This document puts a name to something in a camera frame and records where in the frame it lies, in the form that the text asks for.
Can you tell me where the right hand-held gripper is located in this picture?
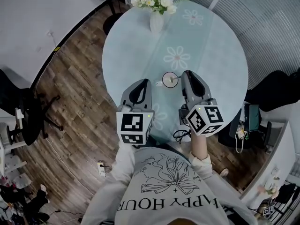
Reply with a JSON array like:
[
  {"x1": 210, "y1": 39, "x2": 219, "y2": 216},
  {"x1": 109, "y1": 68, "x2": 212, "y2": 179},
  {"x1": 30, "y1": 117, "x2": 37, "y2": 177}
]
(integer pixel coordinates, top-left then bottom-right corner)
[{"x1": 178, "y1": 70, "x2": 225, "y2": 136}]

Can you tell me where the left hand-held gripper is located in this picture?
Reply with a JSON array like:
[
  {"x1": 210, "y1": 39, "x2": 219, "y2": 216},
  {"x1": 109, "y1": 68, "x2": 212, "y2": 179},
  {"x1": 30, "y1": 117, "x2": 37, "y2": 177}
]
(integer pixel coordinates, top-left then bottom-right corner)
[{"x1": 116, "y1": 78, "x2": 156, "y2": 146}]

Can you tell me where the white mug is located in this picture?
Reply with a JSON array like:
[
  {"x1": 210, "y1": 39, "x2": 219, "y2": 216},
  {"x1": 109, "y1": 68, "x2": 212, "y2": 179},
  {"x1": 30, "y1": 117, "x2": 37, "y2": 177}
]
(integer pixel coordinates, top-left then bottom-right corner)
[{"x1": 156, "y1": 71, "x2": 181, "y2": 89}]

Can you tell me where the person's left forearm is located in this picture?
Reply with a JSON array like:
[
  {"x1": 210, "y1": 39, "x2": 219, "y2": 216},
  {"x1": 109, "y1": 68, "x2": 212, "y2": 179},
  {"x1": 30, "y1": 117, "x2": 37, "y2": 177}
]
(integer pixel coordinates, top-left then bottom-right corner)
[{"x1": 106, "y1": 143, "x2": 137, "y2": 187}]

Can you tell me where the person's right forearm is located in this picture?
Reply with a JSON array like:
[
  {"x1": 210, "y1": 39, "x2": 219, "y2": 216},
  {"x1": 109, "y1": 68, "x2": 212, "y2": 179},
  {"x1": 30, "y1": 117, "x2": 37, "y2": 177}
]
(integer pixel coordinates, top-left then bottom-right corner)
[{"x1": 190, "y1": 132, "x2": 214, "y2": 173}]

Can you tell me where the light blue flowered tablecloth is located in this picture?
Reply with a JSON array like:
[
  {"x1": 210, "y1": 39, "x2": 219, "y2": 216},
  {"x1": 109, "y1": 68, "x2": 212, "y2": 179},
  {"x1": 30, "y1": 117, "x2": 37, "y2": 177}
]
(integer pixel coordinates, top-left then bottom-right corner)
[{"x1": 102, "y1": 0, "x2": 249, "y2": 145}]

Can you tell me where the dark green box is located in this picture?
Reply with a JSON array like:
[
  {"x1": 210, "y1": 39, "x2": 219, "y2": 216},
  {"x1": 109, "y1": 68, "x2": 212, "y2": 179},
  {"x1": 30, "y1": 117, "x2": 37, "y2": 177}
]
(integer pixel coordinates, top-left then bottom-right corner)
[{"x1": 247, "y1": 104, "x2": 262, "y2": 132}]

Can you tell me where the white vase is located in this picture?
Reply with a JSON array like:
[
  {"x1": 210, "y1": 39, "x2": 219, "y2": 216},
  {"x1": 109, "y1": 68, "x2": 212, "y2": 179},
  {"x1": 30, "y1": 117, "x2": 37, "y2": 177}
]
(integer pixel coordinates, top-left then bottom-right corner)
[{"x1": 149, "y1": 10, "x2": 165, "y2": 34}]

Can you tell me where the white power strip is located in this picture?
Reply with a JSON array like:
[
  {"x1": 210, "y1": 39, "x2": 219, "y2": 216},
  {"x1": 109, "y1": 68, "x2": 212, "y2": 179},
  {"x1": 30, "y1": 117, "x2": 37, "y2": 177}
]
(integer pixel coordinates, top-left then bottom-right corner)
[{"x1": 97, "y1": 161, "x2": 107, "y2": 178}]

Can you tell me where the black standing fan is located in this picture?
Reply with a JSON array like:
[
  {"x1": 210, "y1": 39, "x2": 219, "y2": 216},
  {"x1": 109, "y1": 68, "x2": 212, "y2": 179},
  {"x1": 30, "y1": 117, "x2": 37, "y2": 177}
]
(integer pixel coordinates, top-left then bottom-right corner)
[{"x1": 78, "y1": 0, "x2": 125, "y2": 36}]

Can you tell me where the black office chair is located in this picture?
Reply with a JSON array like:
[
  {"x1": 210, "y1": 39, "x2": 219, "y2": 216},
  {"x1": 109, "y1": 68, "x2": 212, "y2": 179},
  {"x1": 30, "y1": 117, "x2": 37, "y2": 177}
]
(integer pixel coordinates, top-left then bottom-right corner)
[
  {"x1": 0, "y1": 68, "x2": 65, "y2": 146},
  {"x1": 217, "y1": 68, "x2": 300, "y2": 153}
]

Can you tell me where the white flower bouquet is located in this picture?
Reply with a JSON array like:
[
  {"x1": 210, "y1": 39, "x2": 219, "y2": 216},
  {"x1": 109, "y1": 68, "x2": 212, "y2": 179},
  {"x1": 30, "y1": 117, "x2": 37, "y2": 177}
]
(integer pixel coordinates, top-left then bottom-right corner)
[{"x1": 130, "y1": 0, "x2": 192, "y2": 15}]

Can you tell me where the person's white printed shirt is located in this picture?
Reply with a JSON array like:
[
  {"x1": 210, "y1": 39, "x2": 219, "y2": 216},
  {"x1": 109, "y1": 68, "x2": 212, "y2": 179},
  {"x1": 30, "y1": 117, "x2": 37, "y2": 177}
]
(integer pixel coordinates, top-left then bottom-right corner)
[{"x1": 81, "y1": 146, "x2": 258, "y2": 225}]

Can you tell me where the white desk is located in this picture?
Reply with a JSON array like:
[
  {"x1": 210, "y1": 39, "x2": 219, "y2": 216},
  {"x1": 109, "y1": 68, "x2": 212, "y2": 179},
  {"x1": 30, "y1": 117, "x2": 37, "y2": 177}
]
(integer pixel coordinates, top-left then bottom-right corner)
[{"x1": 240, "y1": 120, "x2": 300, "y2": 211}]

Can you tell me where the white box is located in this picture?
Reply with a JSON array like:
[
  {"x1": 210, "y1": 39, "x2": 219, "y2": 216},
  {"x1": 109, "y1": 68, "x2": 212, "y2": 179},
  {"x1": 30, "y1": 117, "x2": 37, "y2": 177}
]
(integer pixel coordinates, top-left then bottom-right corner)
[{"x1": 15, "y1": 107, "x2": 25, "y2": 130}]

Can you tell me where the pink vase with flowers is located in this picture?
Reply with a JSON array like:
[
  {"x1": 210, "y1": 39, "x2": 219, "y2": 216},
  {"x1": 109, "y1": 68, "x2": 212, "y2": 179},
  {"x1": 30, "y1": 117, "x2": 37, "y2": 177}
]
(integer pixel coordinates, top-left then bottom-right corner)
[{"x1": 257, "y1": 169, "x2": 281, "y2": 199}]

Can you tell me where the black metal rack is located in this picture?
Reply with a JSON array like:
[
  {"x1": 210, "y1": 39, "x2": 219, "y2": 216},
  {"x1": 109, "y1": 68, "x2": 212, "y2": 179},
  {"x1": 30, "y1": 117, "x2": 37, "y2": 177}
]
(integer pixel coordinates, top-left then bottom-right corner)
[{"x1": 259, "y1": 183, "x2": 300, "y2": 225}]

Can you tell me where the tangled black cable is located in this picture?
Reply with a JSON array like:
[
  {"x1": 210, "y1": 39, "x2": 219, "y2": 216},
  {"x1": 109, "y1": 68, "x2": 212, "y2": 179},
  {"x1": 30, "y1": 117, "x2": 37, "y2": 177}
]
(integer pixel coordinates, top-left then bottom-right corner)
[{"x1": 173, "y1": 129, "x2": 192, "y2": 144}]

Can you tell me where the white bag with strap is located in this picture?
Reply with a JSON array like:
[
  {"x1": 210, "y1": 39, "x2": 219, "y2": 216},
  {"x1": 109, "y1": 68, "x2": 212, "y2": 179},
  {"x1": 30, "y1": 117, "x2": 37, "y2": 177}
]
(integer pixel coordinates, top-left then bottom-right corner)
[{"x1": 235, "y1": 123, "x2": 250, "y2": 154}]

